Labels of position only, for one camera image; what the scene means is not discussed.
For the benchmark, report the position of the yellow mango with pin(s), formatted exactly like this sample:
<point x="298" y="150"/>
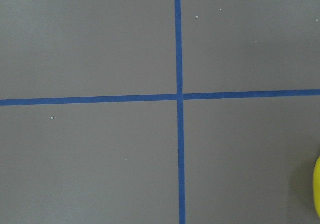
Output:
<point x="316" y="186"/>

